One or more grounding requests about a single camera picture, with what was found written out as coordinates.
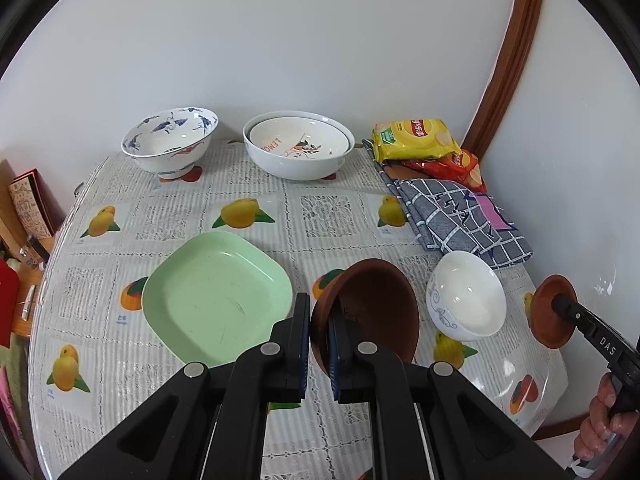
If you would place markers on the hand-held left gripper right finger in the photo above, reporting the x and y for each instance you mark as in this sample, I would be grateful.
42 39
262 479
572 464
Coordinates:
334 360

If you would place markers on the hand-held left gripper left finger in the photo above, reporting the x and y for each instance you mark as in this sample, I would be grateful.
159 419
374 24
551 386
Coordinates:
302 345

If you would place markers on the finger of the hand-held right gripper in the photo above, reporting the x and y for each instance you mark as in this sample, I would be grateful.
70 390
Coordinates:
567 307

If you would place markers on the small brown bowl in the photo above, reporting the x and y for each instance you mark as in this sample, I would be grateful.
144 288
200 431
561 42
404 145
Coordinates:
375 305
547 320

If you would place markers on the person's right hand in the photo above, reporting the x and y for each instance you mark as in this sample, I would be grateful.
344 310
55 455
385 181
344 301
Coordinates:
597 420

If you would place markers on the green square plate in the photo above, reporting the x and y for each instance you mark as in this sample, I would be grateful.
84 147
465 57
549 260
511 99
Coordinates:
217 295

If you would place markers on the white bowl with grey pattern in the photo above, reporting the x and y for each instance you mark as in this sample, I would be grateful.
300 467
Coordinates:
467 295

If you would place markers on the pink tag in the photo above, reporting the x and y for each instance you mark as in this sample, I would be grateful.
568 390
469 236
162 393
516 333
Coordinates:
492 210

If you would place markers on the fruit printed tablecloth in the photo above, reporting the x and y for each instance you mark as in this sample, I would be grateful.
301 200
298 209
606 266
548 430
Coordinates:
325 220

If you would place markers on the grey checkered cloth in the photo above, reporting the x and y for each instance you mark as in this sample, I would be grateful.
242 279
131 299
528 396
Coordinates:
450 220

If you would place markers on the large white bowl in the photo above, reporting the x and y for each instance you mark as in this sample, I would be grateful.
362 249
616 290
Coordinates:
295 167

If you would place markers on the red chip bag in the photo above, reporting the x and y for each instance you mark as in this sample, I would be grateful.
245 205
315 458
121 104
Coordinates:
457 167

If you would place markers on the yellow chip bag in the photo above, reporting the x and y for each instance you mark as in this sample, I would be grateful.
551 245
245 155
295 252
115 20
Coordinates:
415 137

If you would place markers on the blue and white patterned bowl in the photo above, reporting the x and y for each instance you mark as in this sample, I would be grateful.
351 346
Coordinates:
170 155

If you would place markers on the white pen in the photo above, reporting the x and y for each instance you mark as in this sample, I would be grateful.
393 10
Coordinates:
27 302

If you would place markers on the wooden side table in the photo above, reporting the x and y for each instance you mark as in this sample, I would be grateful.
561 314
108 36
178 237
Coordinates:
22 317

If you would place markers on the red paper bag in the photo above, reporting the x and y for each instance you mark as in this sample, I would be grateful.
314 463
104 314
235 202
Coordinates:
7 305

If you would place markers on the patterned beige book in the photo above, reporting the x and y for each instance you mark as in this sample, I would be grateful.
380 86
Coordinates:
30 202

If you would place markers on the brown wooden door frame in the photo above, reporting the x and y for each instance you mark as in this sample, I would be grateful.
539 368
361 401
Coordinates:
515 50

